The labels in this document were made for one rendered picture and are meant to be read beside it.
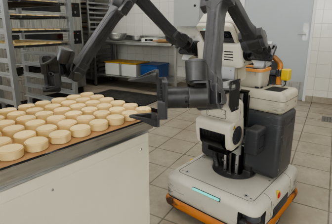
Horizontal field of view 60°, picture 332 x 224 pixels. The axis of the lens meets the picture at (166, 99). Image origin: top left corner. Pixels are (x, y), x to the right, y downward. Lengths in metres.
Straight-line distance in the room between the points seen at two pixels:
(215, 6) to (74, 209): 0.72
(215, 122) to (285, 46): 3.58
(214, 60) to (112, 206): 0.53
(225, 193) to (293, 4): 3.80
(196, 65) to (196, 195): 1.14
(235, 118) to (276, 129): 0.29
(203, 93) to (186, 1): 4.59
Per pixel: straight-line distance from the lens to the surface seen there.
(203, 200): 1.76
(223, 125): 1.54
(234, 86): 1.44
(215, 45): 0.88
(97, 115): 0.86
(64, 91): 2.33
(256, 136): 1.63
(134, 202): 1.00
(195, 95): 0.74
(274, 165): 1.83
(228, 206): 1.68
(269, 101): 1.72
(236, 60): 1.48
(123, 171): 0.91
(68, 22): 2.20
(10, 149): 0.70
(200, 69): 0.75
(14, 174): 0.73
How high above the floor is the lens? 1.18
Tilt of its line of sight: 14 degrees down
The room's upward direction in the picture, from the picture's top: straight up
